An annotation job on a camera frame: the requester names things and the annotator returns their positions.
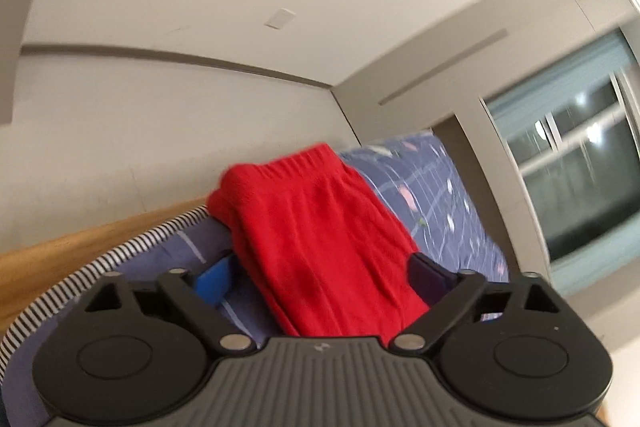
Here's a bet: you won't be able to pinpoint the wooden bed headboard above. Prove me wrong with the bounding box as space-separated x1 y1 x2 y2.
1 197 205 332

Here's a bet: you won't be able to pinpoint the blue checked floral quilt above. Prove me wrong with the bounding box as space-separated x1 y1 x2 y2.
1 131 509 426

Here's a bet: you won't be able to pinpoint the window with white frame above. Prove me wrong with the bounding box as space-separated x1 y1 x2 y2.
487 30 639 261

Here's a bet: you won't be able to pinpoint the white ceiling plate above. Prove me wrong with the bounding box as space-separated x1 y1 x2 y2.
265 9 296 30

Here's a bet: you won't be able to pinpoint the red pants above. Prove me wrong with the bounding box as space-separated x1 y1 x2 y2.
207 144 428 343

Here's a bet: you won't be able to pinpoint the striped bed sheet edge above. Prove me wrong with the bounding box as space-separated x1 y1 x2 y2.
1 205 207 381

